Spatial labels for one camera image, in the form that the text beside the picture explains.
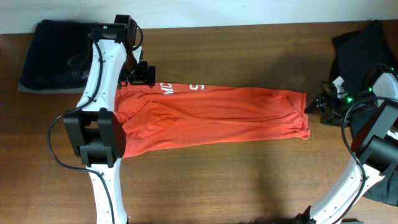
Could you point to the folded grey garment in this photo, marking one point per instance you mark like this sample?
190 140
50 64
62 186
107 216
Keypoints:
46 90

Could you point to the folded navy blue garment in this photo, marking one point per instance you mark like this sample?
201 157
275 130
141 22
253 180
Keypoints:
68 28

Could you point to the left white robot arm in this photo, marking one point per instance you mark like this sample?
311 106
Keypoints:
96 136

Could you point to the black printed t-shirt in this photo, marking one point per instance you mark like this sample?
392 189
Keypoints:
366 63

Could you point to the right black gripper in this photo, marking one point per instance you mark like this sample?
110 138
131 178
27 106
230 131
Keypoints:
322 98

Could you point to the red polo shirt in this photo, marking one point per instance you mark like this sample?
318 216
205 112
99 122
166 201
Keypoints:
172 115

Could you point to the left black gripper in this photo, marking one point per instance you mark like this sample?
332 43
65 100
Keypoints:
142 78

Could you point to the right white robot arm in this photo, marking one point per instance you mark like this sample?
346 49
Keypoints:
373 151

